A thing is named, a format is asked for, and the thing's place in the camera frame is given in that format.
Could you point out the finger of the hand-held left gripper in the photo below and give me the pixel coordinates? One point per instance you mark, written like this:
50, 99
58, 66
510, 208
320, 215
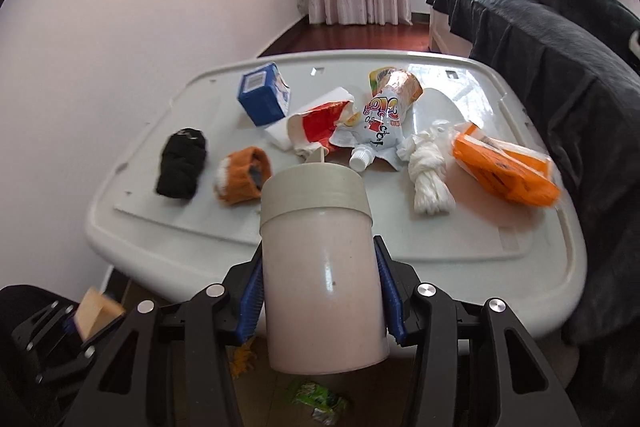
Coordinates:
42, 322
65, 364

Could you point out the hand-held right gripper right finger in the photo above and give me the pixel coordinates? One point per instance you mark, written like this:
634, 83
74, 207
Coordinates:
389, 299

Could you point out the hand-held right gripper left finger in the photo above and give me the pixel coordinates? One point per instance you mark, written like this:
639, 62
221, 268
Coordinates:
250, 302

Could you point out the tan wooden block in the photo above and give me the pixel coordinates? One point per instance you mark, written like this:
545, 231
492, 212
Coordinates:
97, 312

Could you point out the white lidded cup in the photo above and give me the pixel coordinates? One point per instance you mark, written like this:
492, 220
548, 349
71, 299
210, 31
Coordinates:
325, 277

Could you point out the brown cardboard box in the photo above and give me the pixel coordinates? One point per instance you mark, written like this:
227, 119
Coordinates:
270, 402

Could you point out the orange and white plush sock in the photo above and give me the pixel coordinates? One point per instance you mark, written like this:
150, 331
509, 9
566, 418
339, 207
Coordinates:
240, 174

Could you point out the white knotted rag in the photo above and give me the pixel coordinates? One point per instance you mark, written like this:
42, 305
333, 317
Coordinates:
427, 177

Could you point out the black sock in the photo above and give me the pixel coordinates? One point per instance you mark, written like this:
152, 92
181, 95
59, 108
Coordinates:
180, 164

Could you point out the orange plastic package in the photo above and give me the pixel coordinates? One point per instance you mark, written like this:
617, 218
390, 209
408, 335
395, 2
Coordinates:
500, 172

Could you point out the printed drink pouch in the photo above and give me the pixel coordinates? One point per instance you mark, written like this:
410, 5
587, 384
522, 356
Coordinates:
380, 127

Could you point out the red and white paper wrapper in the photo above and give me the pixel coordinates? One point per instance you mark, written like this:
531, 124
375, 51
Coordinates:
320, 124

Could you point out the yellow crumpled wrapper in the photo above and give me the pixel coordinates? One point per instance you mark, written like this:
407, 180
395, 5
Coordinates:
242, 357

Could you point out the green snack wrapper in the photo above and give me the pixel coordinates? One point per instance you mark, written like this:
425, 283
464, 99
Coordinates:
317, 399

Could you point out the blue cardboard box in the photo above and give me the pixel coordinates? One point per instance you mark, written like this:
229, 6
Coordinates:
260, 99

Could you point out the white bed frame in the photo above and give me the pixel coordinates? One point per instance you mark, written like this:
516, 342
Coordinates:
442, 32

